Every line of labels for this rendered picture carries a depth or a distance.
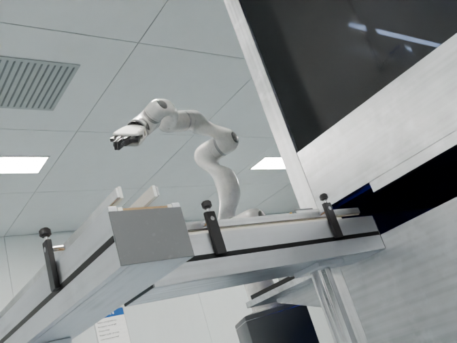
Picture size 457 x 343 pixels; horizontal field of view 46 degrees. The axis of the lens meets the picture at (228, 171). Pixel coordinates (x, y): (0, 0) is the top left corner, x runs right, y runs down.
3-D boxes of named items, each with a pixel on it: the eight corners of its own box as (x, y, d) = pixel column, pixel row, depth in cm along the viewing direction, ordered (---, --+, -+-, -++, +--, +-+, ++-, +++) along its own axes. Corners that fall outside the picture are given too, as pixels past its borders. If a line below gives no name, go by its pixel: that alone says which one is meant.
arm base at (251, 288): (242, 322, 225) (229, 279, 232) (284, 309, 230) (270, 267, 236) (249, 315, 208) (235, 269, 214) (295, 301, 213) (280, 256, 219)
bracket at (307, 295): (368, 307, 159) (351, 265, 164) (362, 309, 157) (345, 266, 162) (294, 335, 183) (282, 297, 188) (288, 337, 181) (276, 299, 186)
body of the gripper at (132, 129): (150, 139, 202) (139, 150, 192) (125, 139, 205) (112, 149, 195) (148, 120, 200) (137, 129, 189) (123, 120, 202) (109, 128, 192)
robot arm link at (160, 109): (205, 109, 227) (163, 112, 200) (181, 135, 234) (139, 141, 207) (192, 94, 229) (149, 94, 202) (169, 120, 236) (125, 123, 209)
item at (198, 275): (347, 266, 148) (327, 213, 154) (390, 246, 138) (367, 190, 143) (121, 309, 106) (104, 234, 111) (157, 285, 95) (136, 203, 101)
